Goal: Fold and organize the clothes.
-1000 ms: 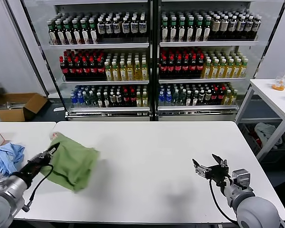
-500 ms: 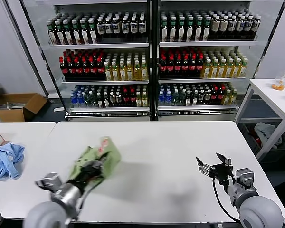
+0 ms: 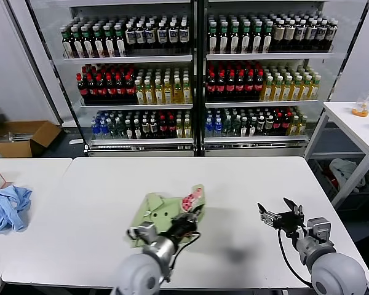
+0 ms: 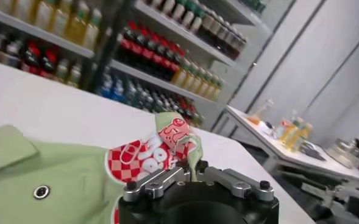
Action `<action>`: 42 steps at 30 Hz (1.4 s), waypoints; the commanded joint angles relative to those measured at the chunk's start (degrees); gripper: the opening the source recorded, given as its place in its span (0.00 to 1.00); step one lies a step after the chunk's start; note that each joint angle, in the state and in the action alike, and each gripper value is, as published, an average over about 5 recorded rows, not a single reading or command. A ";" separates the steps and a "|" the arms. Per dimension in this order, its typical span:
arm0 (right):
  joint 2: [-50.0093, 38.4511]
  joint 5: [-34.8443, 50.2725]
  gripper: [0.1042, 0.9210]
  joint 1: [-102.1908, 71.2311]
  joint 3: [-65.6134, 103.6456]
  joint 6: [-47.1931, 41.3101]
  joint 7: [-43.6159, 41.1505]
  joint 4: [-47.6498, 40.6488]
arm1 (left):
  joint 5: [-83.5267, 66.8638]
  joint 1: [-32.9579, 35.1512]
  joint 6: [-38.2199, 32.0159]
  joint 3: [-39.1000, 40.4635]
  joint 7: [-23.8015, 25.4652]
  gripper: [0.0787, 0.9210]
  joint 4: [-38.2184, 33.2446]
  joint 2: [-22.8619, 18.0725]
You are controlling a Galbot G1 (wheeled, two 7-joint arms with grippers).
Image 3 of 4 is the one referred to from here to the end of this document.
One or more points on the small blue water bottle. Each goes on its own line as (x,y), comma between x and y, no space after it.
(95,130)
(218,127)
(103,130)
(209,127)

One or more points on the dark bottle beige label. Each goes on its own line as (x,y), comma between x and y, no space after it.
(279,34)
(290,34)

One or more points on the small pale yellow drink bottle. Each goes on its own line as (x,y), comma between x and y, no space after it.
(179,129)
(294,126)
(187,128)
(302,125)

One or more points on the crumpled light blue shirt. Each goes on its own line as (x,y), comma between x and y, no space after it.
(6,206)

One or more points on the white adjoining table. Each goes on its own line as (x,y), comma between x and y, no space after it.
(40,175)

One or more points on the grey plastic laundry basket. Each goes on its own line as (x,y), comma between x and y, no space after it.
(319,172)

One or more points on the white beverage display cabinet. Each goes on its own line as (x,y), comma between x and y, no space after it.
(141,150)
(255,150)

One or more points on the small dark tea bottle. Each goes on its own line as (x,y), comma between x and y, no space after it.
(128,129)
(269,126)
(154,129)
(137,129)
(145,129)
(260,126)

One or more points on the yellow juice bottle white cap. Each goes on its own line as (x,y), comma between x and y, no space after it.
(159,93)
(187,91)
(268,90)
(140,93)
(278,90)
(168,92)
(315,88)
(288,89)
(178,92)
(307,88)
(149,93)
(297,89)

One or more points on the dark drink bottle green cap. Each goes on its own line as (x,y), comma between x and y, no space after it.
(67,43)
(88,42)
(246,38)
(224,38)
(268,37)
(257,37)
(77,43)
(109,41)
(98,42)
(213,38)
(235,38)
(120,41)

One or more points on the white cabinet shelf board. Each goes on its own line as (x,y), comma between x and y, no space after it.
(141,141)
(264,56)
(126,59)
(255,139)

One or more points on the small white labelled drink bottle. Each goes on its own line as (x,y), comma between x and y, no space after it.
(243,128)
(252,127)

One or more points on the white side table with legs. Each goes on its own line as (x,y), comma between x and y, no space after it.
(341,123)

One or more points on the black framed glass cabinet door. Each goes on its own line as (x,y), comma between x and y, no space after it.
(346,40)
(43,61)

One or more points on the red capped cola bottle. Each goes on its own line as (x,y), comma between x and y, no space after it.
(111,89)
(221,87)
(241,87)
(211,87)
(102,89)
(82,89)
(130,89)
(259,87)
(231,87)
(92,89)
(121,89)
(250,87)

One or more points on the dark bottle blue white label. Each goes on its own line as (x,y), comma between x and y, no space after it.
(141,37)
(184,35)
(311,33)
(321,32)
(173,36)
(131,37)
(301,33)
(332,32)
(151,37)
(162,36)

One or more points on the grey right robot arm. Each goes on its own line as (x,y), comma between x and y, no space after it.
(335,270)

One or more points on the crumpled white cloth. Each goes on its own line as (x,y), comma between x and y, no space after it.
(341,169)

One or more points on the glass beaker orange liquid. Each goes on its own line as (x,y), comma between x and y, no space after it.
(360,112)

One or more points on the small clear green water bottle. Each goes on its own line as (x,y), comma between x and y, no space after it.
(112,129)
(120,129)
(227,127)
(235,127)

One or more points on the red cloth item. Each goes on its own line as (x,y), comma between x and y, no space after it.
(331,181)

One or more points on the small cola bottle red cap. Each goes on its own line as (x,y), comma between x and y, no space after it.
(163,127)
(277,124)
(171,127)
(285,124)

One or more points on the green polo shirt red print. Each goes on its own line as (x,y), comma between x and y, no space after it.
(160,212)

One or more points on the white paper scrap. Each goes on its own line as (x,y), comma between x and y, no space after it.
(76,141)

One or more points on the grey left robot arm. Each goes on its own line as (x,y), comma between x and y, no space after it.
(138,273)

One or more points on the open cardboard box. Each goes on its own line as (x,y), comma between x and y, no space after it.
(44,132)

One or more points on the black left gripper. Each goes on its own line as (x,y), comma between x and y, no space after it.
(183,229)

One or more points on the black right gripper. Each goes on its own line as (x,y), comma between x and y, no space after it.
(290,222)

